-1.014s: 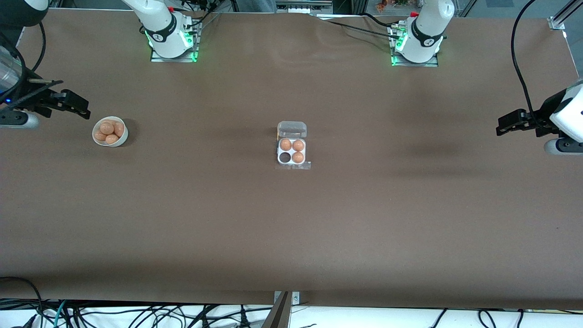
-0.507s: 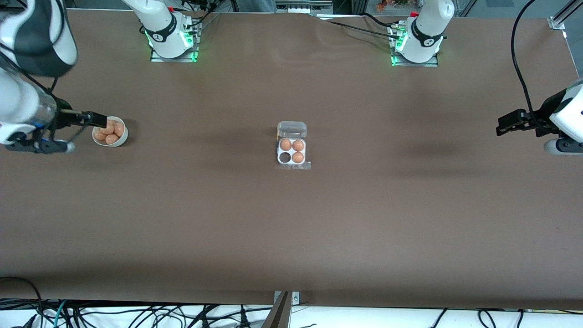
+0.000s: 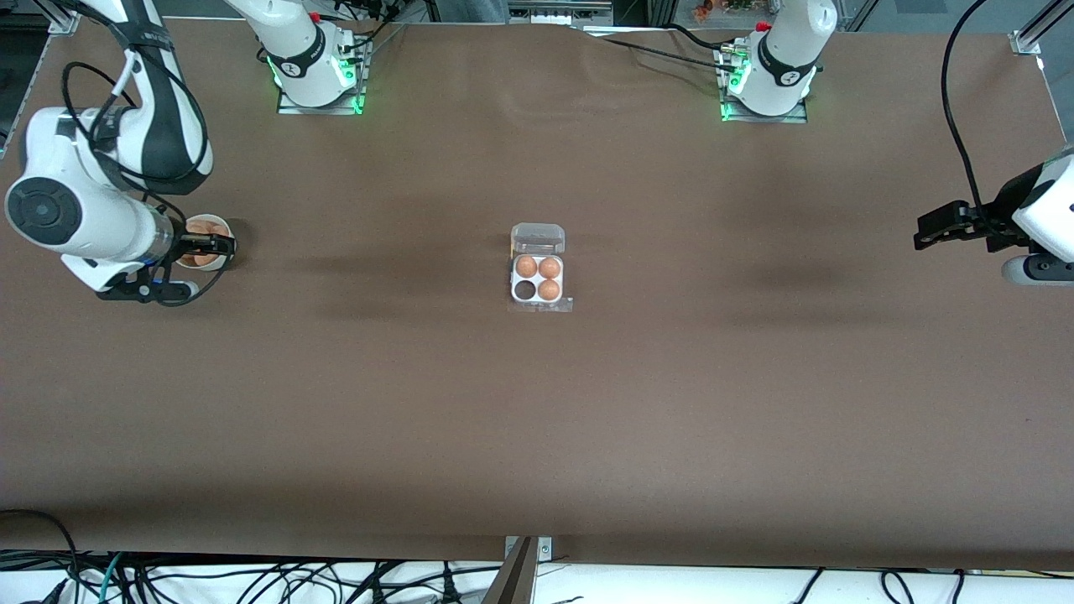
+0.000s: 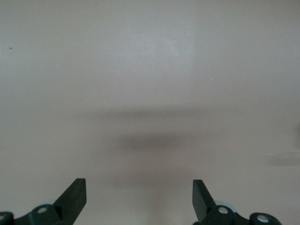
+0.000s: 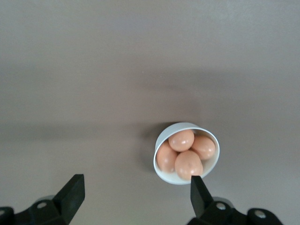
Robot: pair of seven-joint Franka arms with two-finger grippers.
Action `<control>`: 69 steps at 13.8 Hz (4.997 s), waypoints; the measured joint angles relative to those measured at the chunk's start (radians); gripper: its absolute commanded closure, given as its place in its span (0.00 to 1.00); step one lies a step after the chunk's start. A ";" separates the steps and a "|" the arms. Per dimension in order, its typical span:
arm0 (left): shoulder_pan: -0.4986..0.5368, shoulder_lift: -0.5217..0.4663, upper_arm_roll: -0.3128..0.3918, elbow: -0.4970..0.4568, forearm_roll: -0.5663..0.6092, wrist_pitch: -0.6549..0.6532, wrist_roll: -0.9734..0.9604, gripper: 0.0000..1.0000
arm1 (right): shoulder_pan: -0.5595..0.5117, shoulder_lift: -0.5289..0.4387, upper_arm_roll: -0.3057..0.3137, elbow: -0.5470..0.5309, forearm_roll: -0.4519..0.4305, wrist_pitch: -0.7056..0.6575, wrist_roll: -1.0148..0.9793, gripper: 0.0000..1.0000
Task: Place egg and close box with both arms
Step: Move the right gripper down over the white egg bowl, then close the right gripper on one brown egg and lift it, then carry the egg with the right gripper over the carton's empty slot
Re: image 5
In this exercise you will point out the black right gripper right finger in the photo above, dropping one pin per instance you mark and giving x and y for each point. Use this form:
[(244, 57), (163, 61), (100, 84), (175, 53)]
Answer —
[(201, 201)]

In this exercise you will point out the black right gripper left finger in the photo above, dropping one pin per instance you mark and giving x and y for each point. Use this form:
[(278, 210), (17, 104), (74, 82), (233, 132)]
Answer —
[(68, 199)]

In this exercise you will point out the brown egg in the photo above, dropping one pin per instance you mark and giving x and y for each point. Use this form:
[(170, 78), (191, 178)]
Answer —
[(204, 147), (181, 140), (165, 158), (188, 167)]

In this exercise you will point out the white round bowl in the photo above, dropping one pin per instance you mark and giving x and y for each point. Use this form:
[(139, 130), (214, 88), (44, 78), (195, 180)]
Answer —
[(171, 130)]

